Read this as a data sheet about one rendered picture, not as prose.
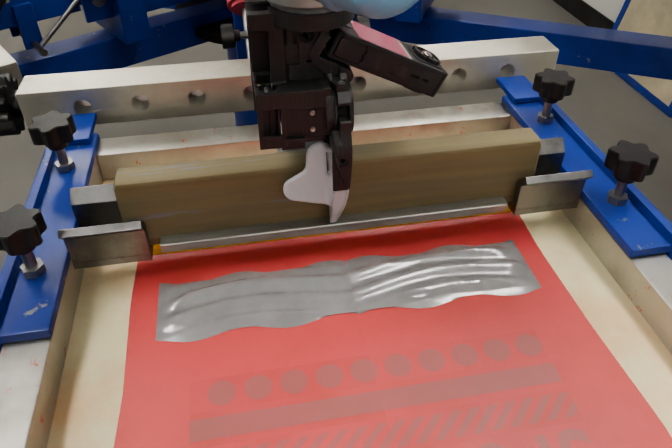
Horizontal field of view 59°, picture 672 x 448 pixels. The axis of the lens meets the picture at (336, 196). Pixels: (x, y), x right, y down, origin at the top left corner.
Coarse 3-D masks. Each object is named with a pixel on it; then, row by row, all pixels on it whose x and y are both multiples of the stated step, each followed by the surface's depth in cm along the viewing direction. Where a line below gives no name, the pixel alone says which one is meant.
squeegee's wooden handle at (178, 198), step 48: (384, 144) 58; (432, 144) 58; (480, 144) 58; (528, 144) 58; (144, 192) 53; (192, 192) 54; (240, 192) 55; (384, 192) 58; (432, 192) 60; (480, 192) 61
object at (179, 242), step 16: (400, 208) 60; (416, 208) 60; (432, 208) 60; (448, 208) 60; (464, 208) 60; (480, 208) 60; (496, 208) 61; (272, 224) 58; (288, 224) 58; (304, 224) 58; (320, 224) 58; (336, 224) 58; (352, 224) 58; (368, 224) 59; (384, 224) 59; (160, 240) 56; (176, 240) 56; (192, 240) 56; (208, 240) 56; (224, 240) 57; (240, 240) 57; (256, 240) 58
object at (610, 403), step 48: (384, 240) 62; (432, 240) 62; (480, 240) 62; (528, 240) 62; (384, 336) 52; (432, 336) 52; (480, 336) 52; (576, 336) 52; (576, 384) 48; (624, 384) 48; (624, 432) 45
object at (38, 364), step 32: (224, 128) 73; (256, 128) 73; (384, 128) 73; (416, 128) 74; (448, 128) 75; (480, 128) 76; (512, 128) 76; (96, 160) 68; (128, 160) 70; (160, 160) 70; (192, 160) 71; (576, 224) 63; (608, 256) 58; (640, 256) 55; (64, 288) 52; (640, 288) 54; (64, 320) 51; (0, 352) 47; (32, 352) 47; (64, 352) 50; (0, 384) 44; (32, 384) 44; (0, 416) 42; (32, 416) 42
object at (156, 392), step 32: (160, 256) 60; (192, 256) 60; (224, 256) 60; (256, 256) 60; (288, 256) 60; (320, 256) 60; (320, 320) 54; (352, 320) 54; (128, 352) 51; (160, 352) 51; (192, 352) 51; (224, 352) 51; (256, 352) 51; (288, 352) 51; (320, 352) 51; (352, 352) 51; (128, 384) 48; (160, 384) 48; (128, 416) 46; (160, 416) 46
